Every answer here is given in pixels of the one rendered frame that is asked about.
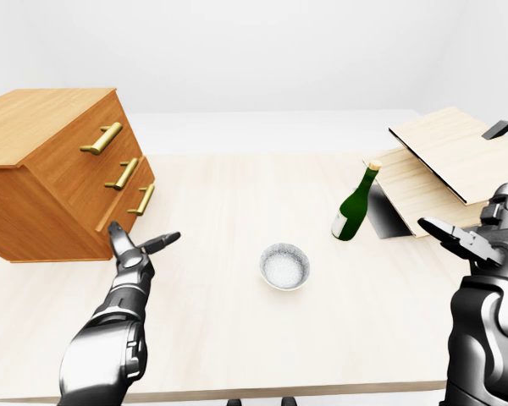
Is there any patterned white bowl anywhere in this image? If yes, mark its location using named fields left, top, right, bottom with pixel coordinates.
left=259, top=242, right=311, bottom=293

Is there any wooden cabinet with drawers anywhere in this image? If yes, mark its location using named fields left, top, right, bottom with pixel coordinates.
left=0, top=87, right=157, bottom=264

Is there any medium wooden drawer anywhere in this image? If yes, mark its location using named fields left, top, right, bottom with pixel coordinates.
left=65, top=125, right=147, bottom=233

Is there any long brass drawer handle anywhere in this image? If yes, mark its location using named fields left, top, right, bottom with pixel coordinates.
left=80, top=122, right=124, bottom=156

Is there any small wooden drawer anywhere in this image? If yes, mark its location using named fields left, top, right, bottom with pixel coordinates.
left=95, top=155, right=157, bottom=255

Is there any pale wooden box lid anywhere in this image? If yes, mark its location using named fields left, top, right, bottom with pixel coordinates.
left=388, top=106, right=508, bottom=207

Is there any black lid handle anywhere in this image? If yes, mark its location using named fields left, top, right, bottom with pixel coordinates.
left=481, top=120, right=508, bottom=141

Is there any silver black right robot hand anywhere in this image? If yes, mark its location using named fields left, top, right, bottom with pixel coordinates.
left=417, top=181, right=508, bottom=281

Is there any short brass drawer handle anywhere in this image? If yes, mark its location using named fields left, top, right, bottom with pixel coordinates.
left=126, top=183, right=157, bottom=217

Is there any green glass bottle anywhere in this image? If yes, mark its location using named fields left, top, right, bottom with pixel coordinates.
left=330, top=160, right=384, bottom=243

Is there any medium brass drawer handle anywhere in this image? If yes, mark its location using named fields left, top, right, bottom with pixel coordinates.
left=104, top=157, right=139, bottom=191

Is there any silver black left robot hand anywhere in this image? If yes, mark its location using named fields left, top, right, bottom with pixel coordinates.
left=107, top=220, right=182, bottom=283

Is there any pale wooden box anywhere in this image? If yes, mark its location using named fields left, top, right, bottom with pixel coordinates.
left=362, top=146, right=494, bottom=240

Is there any large wooden drawer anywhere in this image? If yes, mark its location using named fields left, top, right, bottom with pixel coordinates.
left=22, top=90, right=133, bottom=205

